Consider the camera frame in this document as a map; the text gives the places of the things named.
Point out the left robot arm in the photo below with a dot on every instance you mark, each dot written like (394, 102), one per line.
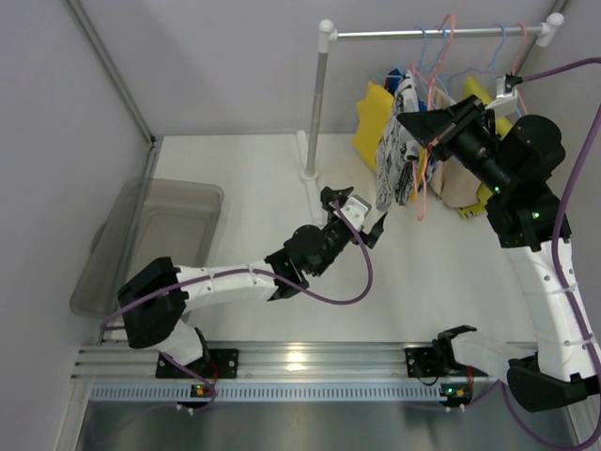
(153, 304)

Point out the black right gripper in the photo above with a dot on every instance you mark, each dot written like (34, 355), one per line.
(453, 130)

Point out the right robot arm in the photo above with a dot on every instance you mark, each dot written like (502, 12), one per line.
(522, 211)

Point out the grey slotted cable duct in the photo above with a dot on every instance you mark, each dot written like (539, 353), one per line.
(233, 391)

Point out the beige garment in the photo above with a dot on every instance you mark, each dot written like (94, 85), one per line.
(454, 184)

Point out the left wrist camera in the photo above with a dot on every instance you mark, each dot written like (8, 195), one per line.
(355, 209)

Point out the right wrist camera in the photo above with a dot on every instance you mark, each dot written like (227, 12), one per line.
(506, 91)

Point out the yellow green garment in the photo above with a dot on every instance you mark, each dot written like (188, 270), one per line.
(479, 145)

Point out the aluminium frame post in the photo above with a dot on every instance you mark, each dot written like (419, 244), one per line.
(81, 18)

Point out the newspaper print trousers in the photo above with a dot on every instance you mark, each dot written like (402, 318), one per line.
(401, 162)

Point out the blue patterned garment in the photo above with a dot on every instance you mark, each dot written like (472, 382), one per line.
(393, 80)

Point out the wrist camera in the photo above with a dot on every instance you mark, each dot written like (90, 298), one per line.
(355, 209)
(506, 91)

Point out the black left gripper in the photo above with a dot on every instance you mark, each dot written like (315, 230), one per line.
(346, 227)

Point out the aluminium mounting rail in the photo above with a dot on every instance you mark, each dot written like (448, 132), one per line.
(258, 361)

